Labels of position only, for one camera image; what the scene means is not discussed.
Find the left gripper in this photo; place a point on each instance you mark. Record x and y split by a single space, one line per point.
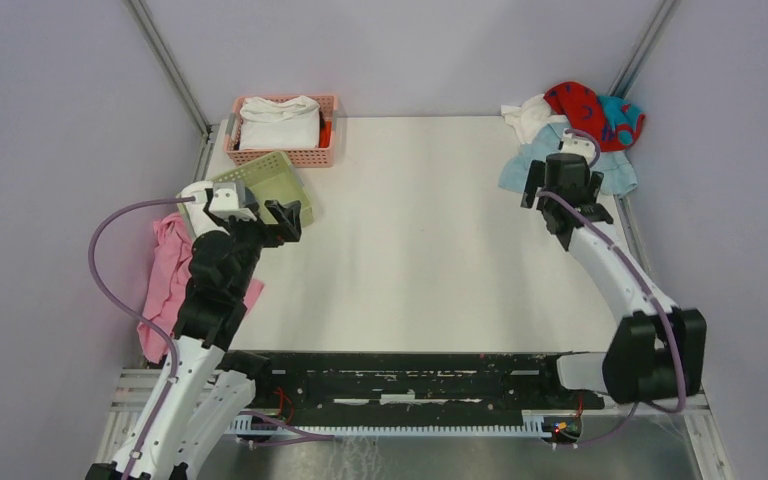
286 215

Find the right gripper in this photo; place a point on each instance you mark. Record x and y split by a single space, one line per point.
536 179

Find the light blue towel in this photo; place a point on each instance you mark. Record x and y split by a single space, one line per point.
619 177

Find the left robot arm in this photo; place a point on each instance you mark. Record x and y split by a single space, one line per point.
174 431

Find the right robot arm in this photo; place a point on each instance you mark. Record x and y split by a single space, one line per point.
656 355

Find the green plastic basket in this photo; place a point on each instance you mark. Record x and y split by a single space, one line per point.
271 176

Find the white crumpled towel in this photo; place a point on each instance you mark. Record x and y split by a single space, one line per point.
528 119

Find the red and teal patterned towel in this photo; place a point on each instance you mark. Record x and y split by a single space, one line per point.
615 123

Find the pink plastic basket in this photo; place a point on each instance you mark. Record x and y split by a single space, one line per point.
319 157

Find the folded white towel in basket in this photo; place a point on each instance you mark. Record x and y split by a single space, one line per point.
281 125

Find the pink towel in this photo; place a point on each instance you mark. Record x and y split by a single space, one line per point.
167 282

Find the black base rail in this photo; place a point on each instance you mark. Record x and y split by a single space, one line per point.
406 389

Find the white cable duct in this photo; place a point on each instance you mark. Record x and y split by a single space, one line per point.
529 427

